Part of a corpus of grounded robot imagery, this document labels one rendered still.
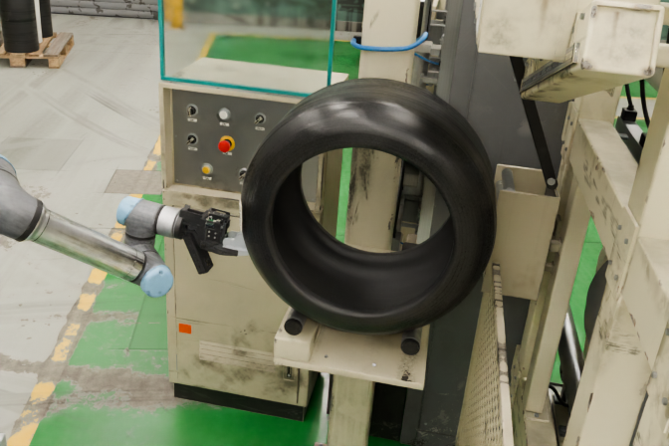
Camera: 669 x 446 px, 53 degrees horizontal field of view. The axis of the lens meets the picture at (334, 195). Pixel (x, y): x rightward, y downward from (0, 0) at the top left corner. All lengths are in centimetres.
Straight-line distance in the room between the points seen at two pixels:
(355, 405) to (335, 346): 51
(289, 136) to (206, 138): 88
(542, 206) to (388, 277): 43
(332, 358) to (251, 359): 91
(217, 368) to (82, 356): 69
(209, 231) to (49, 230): 37
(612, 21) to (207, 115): 152
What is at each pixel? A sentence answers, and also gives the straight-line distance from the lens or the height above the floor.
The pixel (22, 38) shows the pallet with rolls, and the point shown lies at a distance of 777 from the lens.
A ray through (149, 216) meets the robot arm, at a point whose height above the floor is 110.
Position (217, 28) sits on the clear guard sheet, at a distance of 215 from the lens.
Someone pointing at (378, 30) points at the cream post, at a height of 155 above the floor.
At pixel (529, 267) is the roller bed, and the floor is 100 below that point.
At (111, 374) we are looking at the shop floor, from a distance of 299.
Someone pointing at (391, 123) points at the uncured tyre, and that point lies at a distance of 137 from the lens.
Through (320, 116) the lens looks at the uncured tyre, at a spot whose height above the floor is 142.
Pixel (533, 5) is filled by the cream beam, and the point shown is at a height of 172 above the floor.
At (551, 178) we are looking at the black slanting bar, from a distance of 174.
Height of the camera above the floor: 184
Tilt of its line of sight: 24 degrees down
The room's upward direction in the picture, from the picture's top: 4 degrees clockwise
